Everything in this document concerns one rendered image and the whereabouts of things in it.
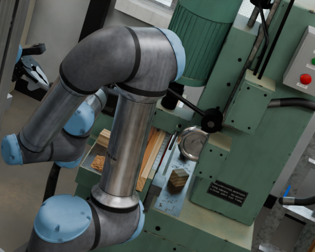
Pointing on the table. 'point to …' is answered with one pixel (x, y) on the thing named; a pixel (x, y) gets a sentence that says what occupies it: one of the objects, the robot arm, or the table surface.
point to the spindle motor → (202, 35)
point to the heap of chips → (98, 163)
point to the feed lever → (212, 119)
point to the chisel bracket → (170, 118)
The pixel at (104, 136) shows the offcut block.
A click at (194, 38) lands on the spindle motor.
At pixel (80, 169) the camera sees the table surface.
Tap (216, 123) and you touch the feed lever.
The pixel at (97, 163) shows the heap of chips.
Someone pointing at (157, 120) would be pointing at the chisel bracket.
